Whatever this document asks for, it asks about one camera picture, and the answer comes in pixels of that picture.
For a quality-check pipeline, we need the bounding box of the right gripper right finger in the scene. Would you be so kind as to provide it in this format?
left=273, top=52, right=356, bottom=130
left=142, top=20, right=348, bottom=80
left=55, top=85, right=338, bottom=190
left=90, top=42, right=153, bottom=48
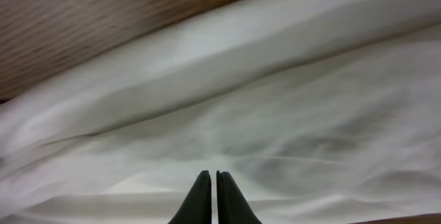
left=216, top=171, right=262, bottom=224

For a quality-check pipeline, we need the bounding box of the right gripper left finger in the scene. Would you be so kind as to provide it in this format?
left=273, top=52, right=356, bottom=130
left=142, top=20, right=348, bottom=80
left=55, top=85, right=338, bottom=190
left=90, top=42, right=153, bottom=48
left=168, top=170, right=212, bottom=224

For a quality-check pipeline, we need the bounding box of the white t-shirt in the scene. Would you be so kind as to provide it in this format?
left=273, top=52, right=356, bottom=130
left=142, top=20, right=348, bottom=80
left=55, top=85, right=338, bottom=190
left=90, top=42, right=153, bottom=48
left=1, top=0, right=440, bottom=223

